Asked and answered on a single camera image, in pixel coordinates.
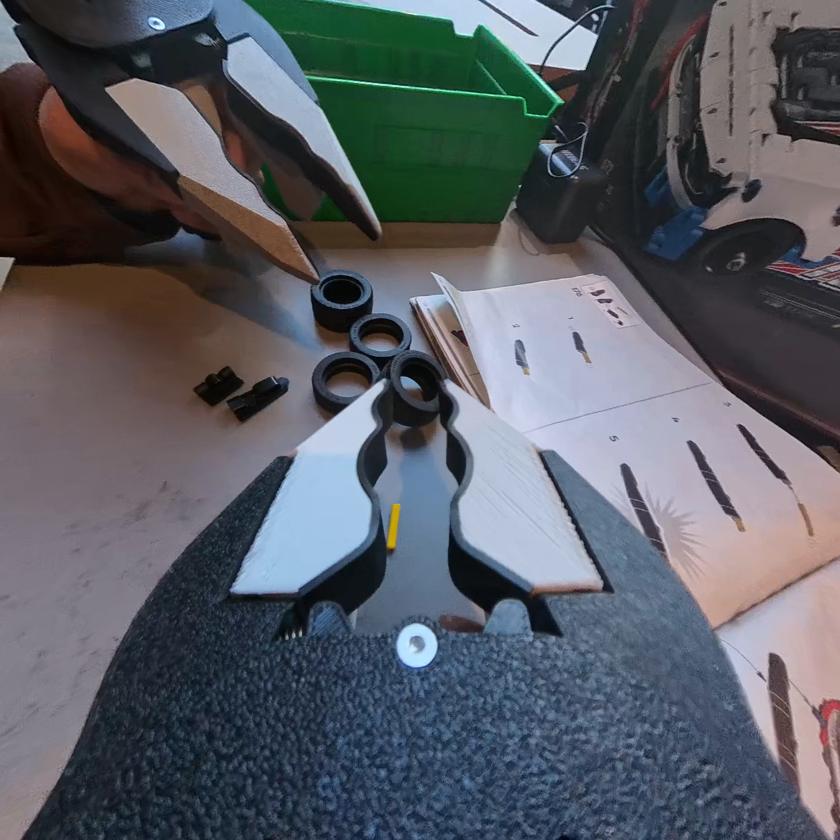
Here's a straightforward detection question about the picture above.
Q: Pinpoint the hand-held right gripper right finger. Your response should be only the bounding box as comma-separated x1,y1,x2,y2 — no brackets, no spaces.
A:
438,379,605,605

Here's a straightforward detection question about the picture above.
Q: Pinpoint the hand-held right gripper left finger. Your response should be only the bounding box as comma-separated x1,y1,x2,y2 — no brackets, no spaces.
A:
230,378,395,614

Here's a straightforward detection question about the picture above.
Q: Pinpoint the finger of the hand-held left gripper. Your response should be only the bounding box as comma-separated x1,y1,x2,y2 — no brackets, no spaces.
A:
105,77,321,284
223,38,383,241

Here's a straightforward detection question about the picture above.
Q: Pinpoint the black brick piece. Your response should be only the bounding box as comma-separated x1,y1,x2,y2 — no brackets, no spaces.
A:
226,376,291,422

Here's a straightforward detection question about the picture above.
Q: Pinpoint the green plastic bin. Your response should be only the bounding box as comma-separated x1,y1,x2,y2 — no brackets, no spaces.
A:
243,0,564,224

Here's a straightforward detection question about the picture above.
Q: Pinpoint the black rubber tyre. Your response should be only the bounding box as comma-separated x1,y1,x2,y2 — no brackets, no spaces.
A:
382,350,450,429
349,314,413,368
312,351,382,414
310,269,375,331

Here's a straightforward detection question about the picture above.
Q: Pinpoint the small black curved piece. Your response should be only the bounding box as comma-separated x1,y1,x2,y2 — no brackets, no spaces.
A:
193,366,245,406

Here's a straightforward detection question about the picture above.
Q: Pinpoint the person's left forearm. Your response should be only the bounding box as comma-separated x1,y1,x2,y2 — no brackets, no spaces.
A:
0,62,165,266

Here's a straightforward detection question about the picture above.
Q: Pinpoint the grey desk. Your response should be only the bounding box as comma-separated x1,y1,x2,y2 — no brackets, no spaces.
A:
0,217,840,840

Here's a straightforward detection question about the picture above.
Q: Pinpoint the pale office desk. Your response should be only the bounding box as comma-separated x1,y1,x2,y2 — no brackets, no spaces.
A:
453,0,601,70

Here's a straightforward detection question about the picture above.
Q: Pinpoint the person's left hand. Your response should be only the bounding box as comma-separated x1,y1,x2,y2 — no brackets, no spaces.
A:
38,91,224,237

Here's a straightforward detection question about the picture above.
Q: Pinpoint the building instruction booklet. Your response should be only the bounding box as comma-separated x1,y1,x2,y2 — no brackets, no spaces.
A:
410,270,840,840

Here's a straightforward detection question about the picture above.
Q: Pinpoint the black power adapter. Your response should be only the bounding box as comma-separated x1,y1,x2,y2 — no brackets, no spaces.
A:
515,144,608,245

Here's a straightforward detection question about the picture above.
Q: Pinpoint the black toy car box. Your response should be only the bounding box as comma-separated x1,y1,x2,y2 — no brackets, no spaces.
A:
564,0,840,454

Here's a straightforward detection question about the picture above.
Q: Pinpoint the black adapter cable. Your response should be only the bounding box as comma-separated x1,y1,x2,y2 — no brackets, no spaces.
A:
538,0,618,178

